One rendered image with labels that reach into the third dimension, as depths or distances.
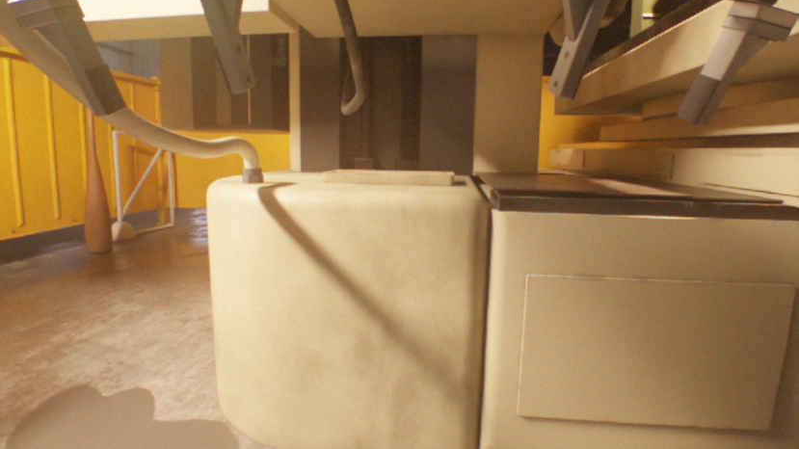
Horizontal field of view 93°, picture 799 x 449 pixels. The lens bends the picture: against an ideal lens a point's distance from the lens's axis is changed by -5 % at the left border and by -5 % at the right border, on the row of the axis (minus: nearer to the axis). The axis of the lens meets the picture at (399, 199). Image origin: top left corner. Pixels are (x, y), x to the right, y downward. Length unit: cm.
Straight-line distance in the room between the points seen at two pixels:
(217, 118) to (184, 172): 227
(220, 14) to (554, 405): 87
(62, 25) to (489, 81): 119
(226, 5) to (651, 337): 87
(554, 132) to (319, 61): 216
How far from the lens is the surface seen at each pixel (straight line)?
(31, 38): 67
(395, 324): 85
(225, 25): 36
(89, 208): 312
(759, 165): 106
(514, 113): 141
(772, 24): 44
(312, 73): 149
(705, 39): 93
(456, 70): 141
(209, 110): 165
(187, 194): 388
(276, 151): 344
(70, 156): 338
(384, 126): 150
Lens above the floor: 69
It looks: 7 degrees down
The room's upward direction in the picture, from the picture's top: 1 degrees clockwise
